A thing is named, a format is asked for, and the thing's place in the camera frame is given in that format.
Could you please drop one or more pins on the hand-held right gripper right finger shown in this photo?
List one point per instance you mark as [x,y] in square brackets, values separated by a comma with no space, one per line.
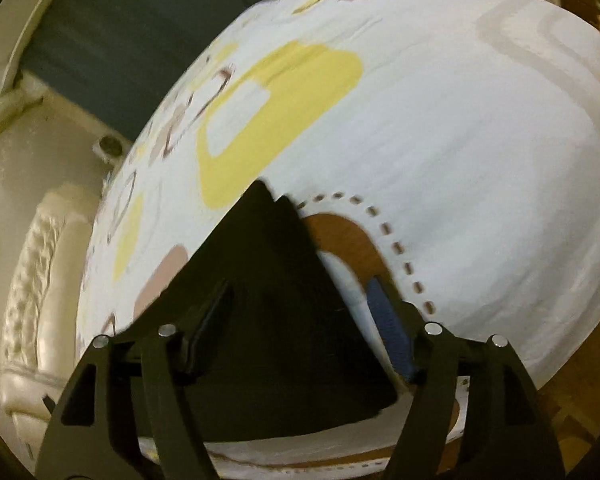
[390,330]

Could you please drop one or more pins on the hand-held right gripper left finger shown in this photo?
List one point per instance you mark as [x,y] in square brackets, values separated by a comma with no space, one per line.
[214,312]

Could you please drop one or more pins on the black pants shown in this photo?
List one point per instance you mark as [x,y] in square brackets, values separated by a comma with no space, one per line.
[280,335]

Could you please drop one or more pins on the cream tufted headboard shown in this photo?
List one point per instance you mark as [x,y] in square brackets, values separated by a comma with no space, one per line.
[45,335]

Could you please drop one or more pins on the small white fan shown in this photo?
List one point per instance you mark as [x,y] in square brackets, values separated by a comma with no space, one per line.
[108,146]

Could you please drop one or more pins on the bed with patterned sheet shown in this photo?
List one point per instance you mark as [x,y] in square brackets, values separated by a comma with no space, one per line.
[430,135]

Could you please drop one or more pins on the dark teal curtain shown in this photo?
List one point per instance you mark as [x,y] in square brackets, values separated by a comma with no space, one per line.
[120,35]

